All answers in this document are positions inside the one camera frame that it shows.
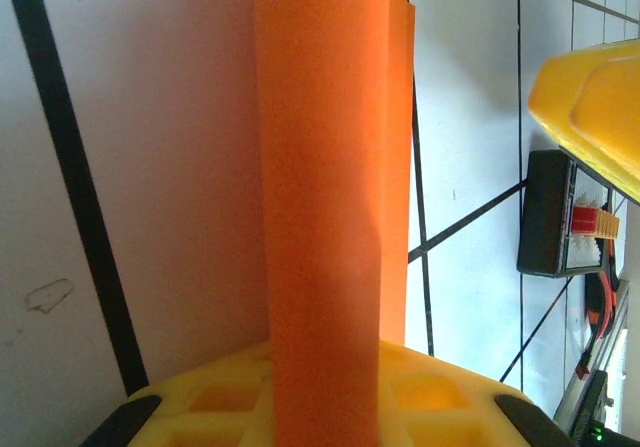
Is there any black tray with blocks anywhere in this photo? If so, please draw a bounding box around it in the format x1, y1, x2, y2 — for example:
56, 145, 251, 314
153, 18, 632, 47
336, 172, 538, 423
517, 149, 622, 279

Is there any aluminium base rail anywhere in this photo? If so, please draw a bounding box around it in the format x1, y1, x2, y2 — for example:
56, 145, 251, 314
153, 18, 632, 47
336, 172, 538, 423
549, 279, 640, 447

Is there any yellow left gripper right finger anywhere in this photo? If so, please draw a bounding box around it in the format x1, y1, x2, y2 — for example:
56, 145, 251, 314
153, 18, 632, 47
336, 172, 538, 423
375, 340, 576, 447

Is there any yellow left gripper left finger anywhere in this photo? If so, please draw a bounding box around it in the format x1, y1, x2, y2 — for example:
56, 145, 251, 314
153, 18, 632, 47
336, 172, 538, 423
79, 340, 275, 447

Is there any orange paper sheet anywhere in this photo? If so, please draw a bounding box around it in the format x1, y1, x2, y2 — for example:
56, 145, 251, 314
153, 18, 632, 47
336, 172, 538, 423
252, 0, 417, 447

